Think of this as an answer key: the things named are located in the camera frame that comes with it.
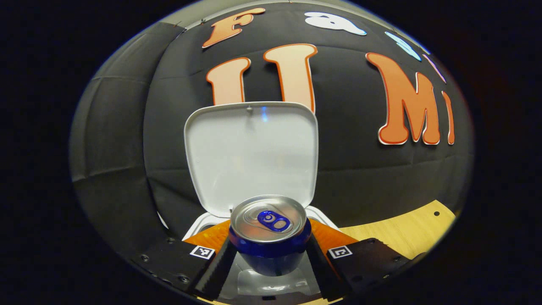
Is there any white desktop garbage bin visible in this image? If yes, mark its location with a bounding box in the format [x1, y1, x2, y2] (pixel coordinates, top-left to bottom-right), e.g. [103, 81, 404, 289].
[182, 101, 339, 305]

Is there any wooden desktop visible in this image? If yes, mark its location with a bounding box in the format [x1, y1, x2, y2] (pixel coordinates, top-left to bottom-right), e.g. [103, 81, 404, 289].
[199, 200, 457, 305]

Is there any black side cloth panel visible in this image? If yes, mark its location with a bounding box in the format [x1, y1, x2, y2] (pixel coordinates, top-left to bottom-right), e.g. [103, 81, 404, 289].
[70, 22, 187, 255]

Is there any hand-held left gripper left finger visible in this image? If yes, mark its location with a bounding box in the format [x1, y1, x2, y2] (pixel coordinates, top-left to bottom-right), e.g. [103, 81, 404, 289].
[130, 219, 238, 302]

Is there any black backdrop cloth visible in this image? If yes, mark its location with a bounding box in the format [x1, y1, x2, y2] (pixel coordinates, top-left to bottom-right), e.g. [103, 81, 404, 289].
[143, 1, 475, 229]

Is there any blue pop can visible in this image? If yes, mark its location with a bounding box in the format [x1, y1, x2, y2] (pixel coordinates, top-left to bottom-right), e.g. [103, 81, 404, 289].
[229, 194, 312, 277]

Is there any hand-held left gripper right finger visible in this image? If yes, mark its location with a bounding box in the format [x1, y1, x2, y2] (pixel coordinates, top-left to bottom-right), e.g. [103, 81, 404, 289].
[305, 219, 428, 302]

